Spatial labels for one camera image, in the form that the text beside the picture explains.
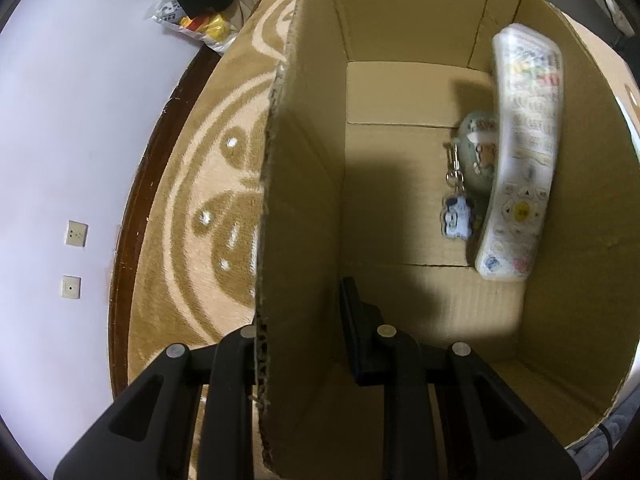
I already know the white remote control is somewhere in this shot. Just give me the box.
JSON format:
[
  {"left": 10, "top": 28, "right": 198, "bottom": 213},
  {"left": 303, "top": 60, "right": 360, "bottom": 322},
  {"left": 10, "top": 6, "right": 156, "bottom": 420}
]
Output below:
[{"left": 474, "top": 24, "right": 565, "bottom": 281}]

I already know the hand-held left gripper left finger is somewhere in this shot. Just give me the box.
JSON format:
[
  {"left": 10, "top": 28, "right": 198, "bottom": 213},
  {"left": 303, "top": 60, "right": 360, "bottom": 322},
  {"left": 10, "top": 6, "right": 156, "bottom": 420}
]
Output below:
[{"left": 52, "top": 325, "right": 261, "bottom": 480}]

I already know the green egg-shaped toy keychain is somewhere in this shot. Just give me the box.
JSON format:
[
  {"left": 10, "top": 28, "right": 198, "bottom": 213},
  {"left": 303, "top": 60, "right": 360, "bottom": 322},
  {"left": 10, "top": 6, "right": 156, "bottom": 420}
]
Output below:
[{"left": 452, "top": 110, "right": 502, "bottom": 228}]

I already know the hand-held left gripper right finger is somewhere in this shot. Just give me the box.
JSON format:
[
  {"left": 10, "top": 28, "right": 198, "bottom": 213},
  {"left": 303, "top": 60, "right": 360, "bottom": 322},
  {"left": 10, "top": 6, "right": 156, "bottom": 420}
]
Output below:
[{"left": 339, "top": 276, "right": 583, "bottom": 480}]

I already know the clear acrylic keychain charm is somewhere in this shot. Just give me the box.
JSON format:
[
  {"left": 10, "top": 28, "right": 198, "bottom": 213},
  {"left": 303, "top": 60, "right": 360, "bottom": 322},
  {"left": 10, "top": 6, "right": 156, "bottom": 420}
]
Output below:
[{"left": 442, "top": 142, "right": 476, "bottom": 240}]

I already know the brown cardboard box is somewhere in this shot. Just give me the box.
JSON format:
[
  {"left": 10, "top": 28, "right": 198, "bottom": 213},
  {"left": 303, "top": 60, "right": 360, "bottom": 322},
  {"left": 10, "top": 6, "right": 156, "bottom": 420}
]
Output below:
[{"left": 252, "top": 0, "right": 640, "bottom": 473}]

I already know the beige brown patterned rug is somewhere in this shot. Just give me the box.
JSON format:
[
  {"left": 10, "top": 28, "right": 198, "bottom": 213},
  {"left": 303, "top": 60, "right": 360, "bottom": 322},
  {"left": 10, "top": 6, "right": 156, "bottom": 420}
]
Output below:
[{"left": 107, "top": 0, "right": 311, "bottom": 480}]

